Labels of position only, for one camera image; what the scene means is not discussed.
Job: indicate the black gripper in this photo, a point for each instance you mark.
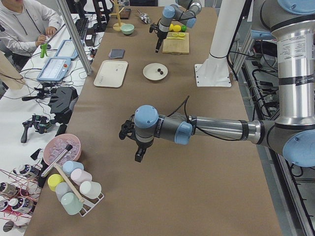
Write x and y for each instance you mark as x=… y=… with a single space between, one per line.
x=160 y=35
x=142 y=145

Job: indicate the white rabbit tray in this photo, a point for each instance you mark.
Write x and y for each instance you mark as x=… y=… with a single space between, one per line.
x=111 y=74

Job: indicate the yellow plastic knife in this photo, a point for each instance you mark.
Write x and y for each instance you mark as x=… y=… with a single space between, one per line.
x=175 y=38

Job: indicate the bamboo cutting board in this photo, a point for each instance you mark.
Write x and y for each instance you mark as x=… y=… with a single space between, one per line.
x=176 y=46

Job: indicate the yellow lemon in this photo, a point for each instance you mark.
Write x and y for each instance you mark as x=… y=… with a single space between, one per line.
x=175 y=28

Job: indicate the lemon slice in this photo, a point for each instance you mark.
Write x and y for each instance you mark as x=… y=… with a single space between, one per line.
x=178 y=34

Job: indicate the metal scoop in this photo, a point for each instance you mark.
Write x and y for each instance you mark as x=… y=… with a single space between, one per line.
x=144 y=17

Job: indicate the round white plate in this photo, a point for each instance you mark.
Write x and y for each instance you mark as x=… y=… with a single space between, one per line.
x=150 y=71

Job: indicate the mint green bowl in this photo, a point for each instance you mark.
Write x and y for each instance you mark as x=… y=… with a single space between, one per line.
x=127 y=29

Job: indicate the wooden cup stand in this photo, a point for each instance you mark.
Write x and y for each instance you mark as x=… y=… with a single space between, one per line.
x=118 y=8

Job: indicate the grey folded cloth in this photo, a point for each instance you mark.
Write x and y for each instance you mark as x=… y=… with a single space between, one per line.
x=116 y=53

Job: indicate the black metal muddler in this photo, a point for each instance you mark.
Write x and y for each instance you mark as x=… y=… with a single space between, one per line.
x=58 y=158

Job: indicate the pastel cup rack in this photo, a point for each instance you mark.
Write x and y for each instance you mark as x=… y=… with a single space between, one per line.
x=74 y=202

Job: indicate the black keyboard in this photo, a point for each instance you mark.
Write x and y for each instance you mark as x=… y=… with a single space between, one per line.
x=81 y=27

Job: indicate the pink bowl with ice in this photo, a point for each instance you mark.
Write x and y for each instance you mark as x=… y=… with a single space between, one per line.
x=58 y=144

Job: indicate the blue teach pendant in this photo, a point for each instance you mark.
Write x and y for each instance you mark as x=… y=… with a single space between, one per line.
x=67 y=49
x=54 y=70

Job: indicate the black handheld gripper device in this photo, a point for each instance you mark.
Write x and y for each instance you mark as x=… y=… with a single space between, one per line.
x=41 y=124

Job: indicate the green clamp tool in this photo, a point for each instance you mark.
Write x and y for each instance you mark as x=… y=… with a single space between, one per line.
x=44 y=48

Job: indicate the person in background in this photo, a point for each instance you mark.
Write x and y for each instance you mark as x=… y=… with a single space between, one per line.
x=26 y=25

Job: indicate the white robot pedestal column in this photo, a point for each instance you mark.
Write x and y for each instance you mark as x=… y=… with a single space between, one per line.
x=214 y=71

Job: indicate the aluminium frame post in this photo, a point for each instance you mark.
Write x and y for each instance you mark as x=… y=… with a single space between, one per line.
x=68 y=20

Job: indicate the bottles with copper wire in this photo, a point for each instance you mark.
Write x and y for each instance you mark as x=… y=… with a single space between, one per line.
x=16 y=186

